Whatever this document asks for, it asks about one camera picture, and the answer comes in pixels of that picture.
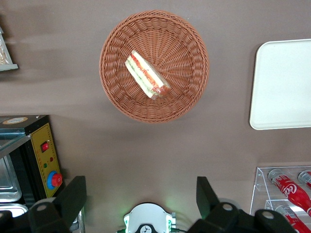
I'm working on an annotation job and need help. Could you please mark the black food warmer cabinet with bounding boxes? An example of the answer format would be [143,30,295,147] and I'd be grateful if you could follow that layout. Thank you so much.
[0,115,86,233]

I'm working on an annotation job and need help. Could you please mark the brown round wicker basket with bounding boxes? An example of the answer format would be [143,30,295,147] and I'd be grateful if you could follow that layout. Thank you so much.
[99,9,210,124]

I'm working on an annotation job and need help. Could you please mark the triangle sandwich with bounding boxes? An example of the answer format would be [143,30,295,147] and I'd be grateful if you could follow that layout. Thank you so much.
[124,50,171,99]

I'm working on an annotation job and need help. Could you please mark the steel food pan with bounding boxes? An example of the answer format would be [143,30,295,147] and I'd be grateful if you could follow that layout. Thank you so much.
[0,155,22,203]
[0,203,29,219]

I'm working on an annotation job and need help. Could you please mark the red cola bottle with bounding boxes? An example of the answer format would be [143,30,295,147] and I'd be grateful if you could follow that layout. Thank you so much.
[268,168,311,216]
[298,170,311,190]
[276,205,311,233]

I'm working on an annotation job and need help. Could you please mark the cream plastic tray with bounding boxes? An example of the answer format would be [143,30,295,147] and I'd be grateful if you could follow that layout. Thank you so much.
[249,38,311,131]

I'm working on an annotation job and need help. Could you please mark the clear bag of fried snacks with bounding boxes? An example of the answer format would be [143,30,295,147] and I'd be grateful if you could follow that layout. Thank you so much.
[0,38,9,65]

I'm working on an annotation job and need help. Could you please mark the clear acrylic bottle rack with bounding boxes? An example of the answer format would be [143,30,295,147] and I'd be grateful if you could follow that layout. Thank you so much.
[249,166,311,233]

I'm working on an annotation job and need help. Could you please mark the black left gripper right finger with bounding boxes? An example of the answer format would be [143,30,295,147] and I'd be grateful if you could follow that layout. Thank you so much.
[188,176,251,233]

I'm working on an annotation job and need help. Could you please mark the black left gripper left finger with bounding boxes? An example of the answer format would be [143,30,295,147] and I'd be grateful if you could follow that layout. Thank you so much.
[28,176,87,233]

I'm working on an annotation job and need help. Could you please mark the grey snack tray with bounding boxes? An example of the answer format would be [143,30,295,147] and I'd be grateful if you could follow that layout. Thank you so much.
[0,26,19,71]

